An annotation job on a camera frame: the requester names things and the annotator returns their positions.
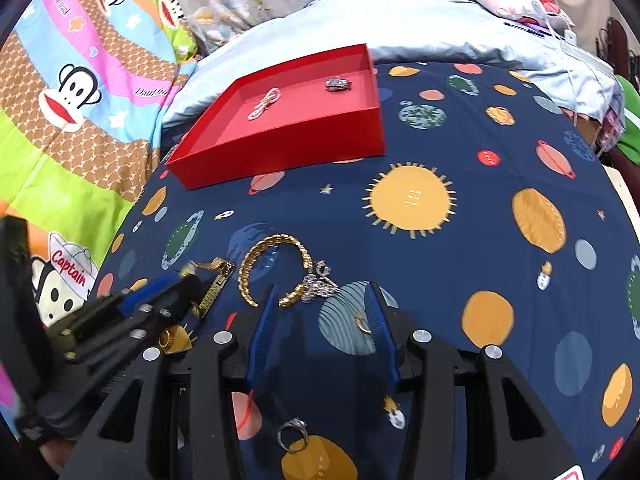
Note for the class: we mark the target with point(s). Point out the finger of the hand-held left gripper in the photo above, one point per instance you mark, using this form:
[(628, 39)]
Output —
[(150, 290), (175, 302)]

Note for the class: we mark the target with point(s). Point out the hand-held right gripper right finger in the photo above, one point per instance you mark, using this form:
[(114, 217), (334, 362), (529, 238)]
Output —
[(385, 332)]

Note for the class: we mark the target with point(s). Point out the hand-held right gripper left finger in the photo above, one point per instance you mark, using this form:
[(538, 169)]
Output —
[(260, 341)]

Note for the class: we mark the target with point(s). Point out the gold wristwatch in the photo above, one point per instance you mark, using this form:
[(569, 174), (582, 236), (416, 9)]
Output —
[(218, 284)]

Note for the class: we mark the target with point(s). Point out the silver rhinestone jewelry piece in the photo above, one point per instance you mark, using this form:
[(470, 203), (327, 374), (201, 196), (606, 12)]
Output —
[(320, 287)]

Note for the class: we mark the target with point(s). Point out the red cardboard box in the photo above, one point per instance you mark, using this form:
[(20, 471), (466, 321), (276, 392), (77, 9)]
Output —
[(300, 132)]

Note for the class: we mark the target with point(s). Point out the dark silver jewelry piece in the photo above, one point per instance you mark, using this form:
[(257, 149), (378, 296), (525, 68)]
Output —
[(339, 84)]

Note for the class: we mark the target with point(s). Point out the colourful monkey print blanket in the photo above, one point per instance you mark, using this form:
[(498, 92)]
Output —
[(75, 160)]

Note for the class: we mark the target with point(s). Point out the navy planet print cloth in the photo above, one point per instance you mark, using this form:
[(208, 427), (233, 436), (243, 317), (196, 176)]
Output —
[(475, 185)]

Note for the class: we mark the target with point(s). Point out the light blue quilt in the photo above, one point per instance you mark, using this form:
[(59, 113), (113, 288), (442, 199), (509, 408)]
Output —
[(425, 25)]

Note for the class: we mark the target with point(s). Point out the green cloth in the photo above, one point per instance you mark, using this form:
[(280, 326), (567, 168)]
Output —
[(629, 120)]

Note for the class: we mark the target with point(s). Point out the purple notebook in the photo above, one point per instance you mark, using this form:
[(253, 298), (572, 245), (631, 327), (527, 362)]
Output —
[(532, 25)]

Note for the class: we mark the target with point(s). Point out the dark metal chair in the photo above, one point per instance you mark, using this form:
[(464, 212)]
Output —
[(617, 35)]

